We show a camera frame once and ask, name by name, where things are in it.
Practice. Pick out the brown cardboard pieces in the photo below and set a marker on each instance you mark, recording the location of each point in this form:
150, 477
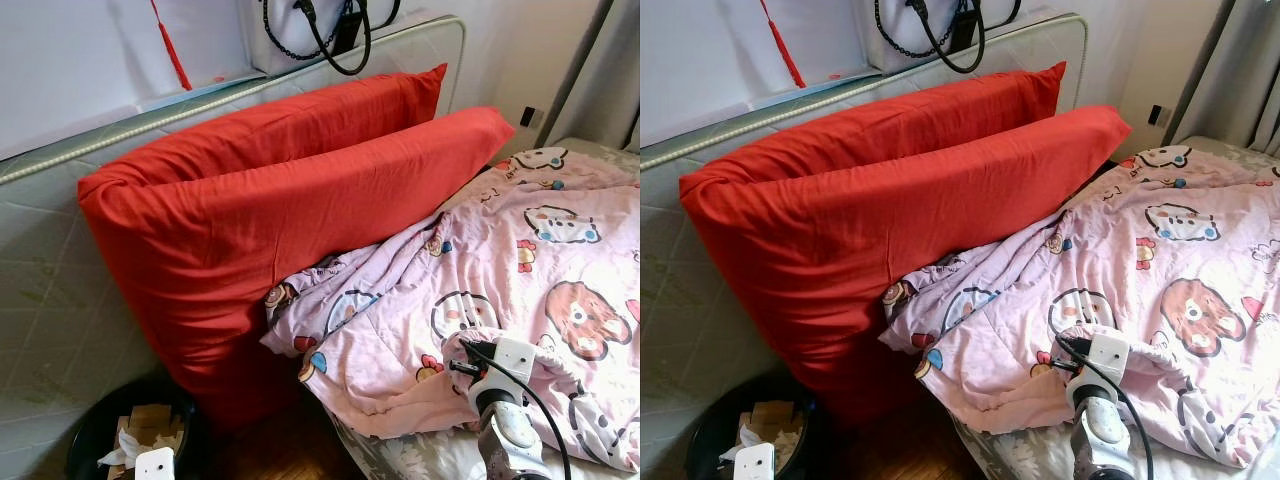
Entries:
775, 415
150, 420

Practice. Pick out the large red cushion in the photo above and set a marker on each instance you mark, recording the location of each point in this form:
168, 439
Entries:
920, 115
250, 270
860, 260
300, 120

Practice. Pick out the wall socket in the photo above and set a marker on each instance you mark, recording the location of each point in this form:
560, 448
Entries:
1158, 115
530, 116

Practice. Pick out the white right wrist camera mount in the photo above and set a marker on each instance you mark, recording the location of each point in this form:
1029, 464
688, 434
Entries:
512, 360
1108, 355

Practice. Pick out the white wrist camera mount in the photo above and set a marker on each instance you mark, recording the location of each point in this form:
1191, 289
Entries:
755, 463
155, 465
1108, 355
512, 360

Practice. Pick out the pink cartoon print quilt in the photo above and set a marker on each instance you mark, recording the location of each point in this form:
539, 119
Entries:
1150, 250
500, 260

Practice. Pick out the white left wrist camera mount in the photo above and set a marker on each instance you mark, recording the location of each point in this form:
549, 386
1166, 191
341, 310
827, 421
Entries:
755, 463
155, 465

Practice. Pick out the black round trash bin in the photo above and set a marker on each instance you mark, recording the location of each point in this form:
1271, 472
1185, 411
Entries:
90, 430
705, 430

